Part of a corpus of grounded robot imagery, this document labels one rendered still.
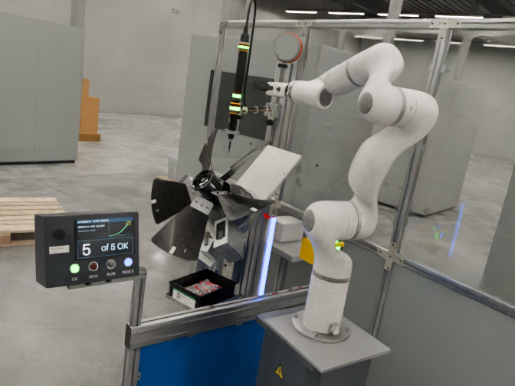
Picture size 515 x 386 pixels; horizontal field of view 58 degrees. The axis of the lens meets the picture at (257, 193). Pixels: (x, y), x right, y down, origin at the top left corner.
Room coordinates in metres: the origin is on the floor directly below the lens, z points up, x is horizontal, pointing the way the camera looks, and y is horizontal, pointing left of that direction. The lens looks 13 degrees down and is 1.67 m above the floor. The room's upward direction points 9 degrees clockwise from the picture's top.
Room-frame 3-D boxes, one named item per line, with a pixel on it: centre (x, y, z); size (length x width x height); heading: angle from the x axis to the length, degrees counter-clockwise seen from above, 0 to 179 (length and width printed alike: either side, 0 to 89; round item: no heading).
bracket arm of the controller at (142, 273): (1.28, 0.40, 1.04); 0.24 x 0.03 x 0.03; 130
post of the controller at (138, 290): (1.35, 0.32, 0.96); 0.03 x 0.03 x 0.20; 40
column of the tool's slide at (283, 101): (2.66, -0.04, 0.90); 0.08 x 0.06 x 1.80; 75
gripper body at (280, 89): (1.74, -0.04, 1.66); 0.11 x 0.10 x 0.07; 40
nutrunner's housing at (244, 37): (1.97, 0.15, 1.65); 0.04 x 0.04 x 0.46
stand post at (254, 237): (2.28, -0.02, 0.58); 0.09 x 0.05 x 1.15; 40
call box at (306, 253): (1.88, -0.31, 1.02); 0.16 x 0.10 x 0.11; 130
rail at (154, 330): (1.63, -0.01, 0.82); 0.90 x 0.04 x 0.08; 130
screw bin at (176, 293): (1.70, 0.15, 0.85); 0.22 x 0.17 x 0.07; 146
